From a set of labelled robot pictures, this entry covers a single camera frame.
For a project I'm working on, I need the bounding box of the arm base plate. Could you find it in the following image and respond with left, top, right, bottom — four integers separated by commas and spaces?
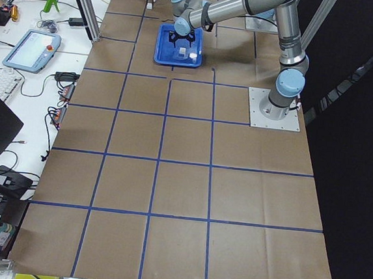
248, 87, 300, 132
245, 16, 278, 34

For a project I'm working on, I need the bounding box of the blue teach pendant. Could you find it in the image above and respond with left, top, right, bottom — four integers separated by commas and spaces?
2, 29, 61, 73

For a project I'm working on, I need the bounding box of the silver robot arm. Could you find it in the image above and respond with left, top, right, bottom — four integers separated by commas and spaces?
171, 0, 309, 121

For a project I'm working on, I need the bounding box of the blue plastic tray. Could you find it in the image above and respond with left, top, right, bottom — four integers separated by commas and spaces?
154, 23, 203, 68

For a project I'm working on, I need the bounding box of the white keyboard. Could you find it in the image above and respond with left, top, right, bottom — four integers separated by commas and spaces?
0, 73, 23, 103

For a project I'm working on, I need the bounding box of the brown paper table cover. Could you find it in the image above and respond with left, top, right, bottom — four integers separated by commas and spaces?
10, 0, 331, 279

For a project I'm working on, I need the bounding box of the white block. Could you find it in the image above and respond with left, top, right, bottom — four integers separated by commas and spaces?
178, 47, 186, 56

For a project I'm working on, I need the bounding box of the green handled grabber tool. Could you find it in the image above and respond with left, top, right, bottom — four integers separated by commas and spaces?
42, 0, 60, 13

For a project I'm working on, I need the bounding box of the black power adapter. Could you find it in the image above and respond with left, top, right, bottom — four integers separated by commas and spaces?
68, 18, 84, 27

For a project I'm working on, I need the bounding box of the aluminium frame post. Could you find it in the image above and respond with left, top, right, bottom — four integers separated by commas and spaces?
76, 0, 101, 43

